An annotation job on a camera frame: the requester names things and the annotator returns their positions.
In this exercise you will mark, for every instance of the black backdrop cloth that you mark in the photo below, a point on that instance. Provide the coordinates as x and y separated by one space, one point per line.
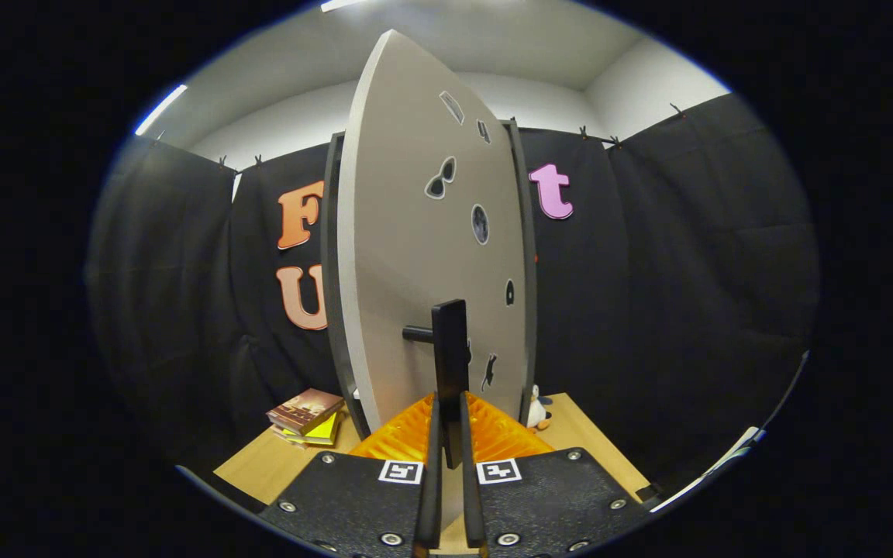
687 271

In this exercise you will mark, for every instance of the rectangular ceiling light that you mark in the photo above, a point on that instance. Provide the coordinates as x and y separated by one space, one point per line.
338 4

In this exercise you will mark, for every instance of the grey shoe cabinet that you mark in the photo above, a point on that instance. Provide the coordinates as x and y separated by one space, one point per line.
329 271

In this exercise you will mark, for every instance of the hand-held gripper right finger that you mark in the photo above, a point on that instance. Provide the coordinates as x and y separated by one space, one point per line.
471 496

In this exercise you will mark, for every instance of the brown book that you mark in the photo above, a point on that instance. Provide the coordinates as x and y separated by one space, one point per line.
305 408

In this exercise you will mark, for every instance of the penguin plush toy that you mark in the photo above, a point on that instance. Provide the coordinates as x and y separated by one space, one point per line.
537 408

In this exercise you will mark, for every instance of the small black block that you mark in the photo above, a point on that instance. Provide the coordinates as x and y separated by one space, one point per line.
647 492

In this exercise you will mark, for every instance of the yellow book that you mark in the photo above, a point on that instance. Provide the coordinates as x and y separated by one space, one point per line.
325 430

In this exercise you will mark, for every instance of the narrow ceiling light strip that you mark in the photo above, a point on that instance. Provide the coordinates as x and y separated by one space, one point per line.
161 108

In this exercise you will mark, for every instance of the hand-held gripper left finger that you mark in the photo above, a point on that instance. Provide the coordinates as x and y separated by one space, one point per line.
428 496

